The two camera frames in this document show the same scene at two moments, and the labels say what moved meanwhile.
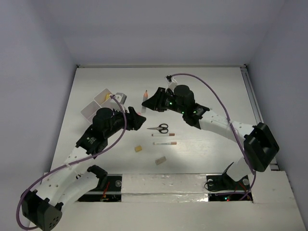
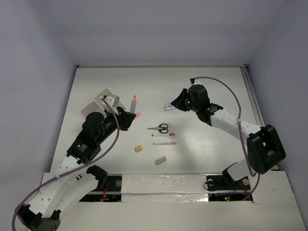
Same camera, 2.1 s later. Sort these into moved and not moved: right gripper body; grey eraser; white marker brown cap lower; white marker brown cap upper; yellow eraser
Moved: right gripper body
Not moved: white marker brown cap lower; white marker brown cap upper; yellow eraser; grey eraser
